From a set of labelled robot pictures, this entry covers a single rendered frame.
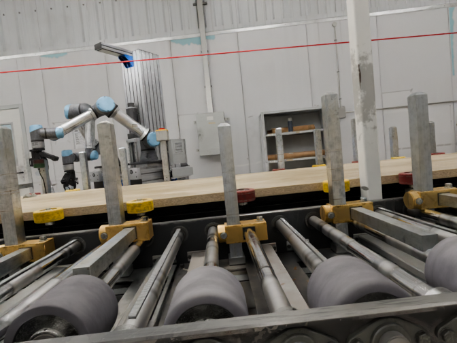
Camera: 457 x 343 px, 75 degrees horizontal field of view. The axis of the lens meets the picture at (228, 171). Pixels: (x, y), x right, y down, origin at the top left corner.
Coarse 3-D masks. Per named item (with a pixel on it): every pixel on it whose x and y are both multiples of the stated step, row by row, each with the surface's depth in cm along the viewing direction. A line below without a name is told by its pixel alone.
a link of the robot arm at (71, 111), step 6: (66, 108) 239; (72, 108) 239; (78, 108) 239; (66, 114) 240; (72, 114) 240; (78, 114) 241; (84, 126) 253; (84, 132) 256; (84, 138) 262; (96, 144) 268
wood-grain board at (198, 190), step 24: (312, 168) 168; (384, 168) 125; (408, 168) 116; (432, 168) 107; (456, 168) 100; (72, 192) 166; (96, 192) 149; (144, 192) 124; (168, 192) 115; (192, 192) 106; (216, 192) 99; (264, 192) 98; (288, 192) 98; (0, 216) 95; (24, 216) 96
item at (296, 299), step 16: (368, 240) 84; (160, 256) 88; (192, 256) 85; (272, 256) 79; (384, 256) 76; (400, 256) 71; (48, 272) 83; (416, 272) 64; (32, 288) 73; (288, 288) 60; (16, 304) 65; (304, 304) 53
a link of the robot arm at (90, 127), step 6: (84, 108) 239; (90, 120) 239; (90, 126) 238; (90, 132) 237; (90, 138) 236; (90, 144) 235; (90, 150) 234; (96, 150) 236; (90, 156) 233; (96, 156) 235
